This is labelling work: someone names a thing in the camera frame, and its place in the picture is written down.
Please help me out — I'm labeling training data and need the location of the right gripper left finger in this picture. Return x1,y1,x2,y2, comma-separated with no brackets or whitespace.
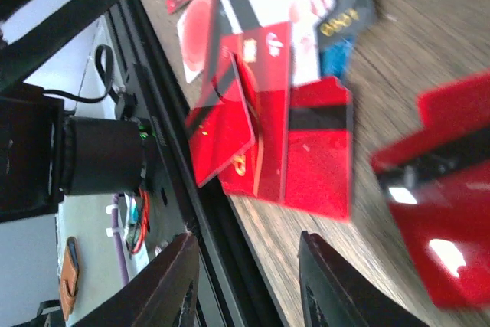
75,233,199,327

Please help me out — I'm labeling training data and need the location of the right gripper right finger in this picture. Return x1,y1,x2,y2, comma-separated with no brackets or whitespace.
299,231,426,327

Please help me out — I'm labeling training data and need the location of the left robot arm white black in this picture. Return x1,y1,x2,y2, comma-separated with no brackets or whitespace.
1,0,157,222

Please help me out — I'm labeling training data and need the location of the brown leather card holder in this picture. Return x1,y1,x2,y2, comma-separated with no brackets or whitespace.
59,237,80,322

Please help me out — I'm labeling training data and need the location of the red card black stripe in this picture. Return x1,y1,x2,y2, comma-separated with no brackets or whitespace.
371,72,489,308

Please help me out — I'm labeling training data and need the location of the red VIP card low left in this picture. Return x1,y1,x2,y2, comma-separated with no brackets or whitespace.
218,21,291,203

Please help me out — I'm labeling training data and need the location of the black aluminium frame rail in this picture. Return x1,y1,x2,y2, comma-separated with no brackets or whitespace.
106,0,286,326

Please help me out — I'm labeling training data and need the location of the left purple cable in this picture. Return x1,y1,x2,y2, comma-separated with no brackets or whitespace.
111,192,131,288

